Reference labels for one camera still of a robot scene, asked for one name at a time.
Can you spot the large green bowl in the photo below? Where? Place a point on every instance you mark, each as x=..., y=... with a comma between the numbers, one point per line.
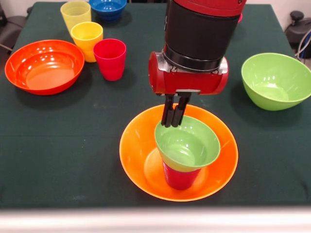
x=274, y=82

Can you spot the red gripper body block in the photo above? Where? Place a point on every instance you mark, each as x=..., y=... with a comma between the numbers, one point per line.
x=189, y=82

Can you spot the yellow cup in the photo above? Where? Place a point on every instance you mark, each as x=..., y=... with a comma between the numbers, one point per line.
x=86, y=38

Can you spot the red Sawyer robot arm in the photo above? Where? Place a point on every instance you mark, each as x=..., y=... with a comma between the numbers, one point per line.
x=199, y=31

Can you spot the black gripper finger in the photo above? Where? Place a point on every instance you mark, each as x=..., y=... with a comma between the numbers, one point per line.
x=168, y=111
x=179, y=111

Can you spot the small green bowl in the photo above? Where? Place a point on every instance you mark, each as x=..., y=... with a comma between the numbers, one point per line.
x=192, y=145

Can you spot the purple cup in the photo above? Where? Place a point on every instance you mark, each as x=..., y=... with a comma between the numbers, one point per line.
x=181, y=179

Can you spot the small pink bowl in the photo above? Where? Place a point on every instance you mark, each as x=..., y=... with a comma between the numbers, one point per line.
x=240, y=18

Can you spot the lime yellow-green cup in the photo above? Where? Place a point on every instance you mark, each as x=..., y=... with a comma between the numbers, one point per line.
x=75, y=15

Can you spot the pink cup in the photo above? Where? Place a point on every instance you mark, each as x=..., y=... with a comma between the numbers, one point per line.
x=110, y=63

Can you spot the wide red-orange bowl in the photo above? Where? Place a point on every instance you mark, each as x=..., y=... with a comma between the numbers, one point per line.
x=45, y=70

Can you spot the blue bowl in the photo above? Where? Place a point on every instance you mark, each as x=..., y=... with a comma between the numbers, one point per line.
x=108, y=9

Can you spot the large orange bowl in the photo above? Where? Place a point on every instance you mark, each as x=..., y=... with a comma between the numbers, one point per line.
x=136, y=150

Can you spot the dark green tablecloth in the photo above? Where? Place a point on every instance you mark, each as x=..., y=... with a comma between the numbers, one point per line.
x=73, y=145

